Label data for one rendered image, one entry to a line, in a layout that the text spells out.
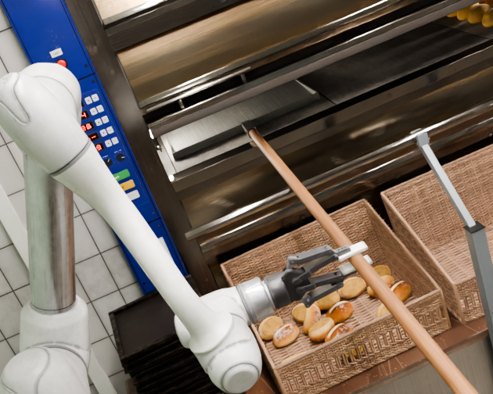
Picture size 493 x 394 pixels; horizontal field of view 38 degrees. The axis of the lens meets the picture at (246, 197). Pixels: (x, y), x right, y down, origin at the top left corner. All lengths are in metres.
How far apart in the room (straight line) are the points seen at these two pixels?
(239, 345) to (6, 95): 0.62
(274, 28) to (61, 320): 1.10
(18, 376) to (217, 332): 0.43
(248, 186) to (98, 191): 1.07
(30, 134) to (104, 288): 1.18
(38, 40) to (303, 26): 0.78
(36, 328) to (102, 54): 0.87
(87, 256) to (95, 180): 1.03
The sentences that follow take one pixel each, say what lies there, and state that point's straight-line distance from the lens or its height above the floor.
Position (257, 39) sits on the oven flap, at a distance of 2.22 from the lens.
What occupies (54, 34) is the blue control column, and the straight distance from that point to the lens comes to 2.12.
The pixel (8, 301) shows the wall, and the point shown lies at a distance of 2.45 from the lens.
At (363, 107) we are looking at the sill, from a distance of 2.40.
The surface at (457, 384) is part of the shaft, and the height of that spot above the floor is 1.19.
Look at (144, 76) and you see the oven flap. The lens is 2.19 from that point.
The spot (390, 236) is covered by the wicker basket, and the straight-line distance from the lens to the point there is 2.38.
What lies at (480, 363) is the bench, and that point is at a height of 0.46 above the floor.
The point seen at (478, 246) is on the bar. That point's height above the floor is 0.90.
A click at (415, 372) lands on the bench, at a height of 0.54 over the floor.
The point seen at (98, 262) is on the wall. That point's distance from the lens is 2.38.
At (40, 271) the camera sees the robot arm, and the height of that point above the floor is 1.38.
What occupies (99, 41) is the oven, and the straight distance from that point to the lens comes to 2.16.
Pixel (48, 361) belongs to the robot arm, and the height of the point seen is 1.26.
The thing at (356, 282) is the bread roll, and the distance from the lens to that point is 2.46.
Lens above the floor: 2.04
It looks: 25 degrees down
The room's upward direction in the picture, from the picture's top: 21 degrees counter-clockwise
